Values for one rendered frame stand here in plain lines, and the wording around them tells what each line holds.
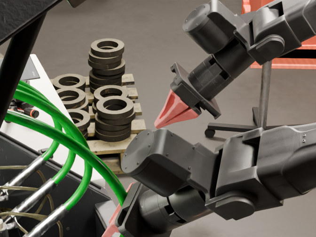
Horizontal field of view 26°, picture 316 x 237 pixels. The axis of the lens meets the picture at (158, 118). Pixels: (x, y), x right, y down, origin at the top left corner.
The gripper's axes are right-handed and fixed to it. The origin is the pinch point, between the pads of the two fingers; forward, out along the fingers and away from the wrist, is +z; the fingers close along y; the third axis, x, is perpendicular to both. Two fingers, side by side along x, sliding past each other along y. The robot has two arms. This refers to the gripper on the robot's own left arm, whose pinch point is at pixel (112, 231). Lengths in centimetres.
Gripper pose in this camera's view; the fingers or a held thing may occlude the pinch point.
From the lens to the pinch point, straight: 93.5
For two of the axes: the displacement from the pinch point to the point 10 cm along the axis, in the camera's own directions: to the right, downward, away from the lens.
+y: -3.1, 6.6, -6.9
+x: 7.0, 6.5, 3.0
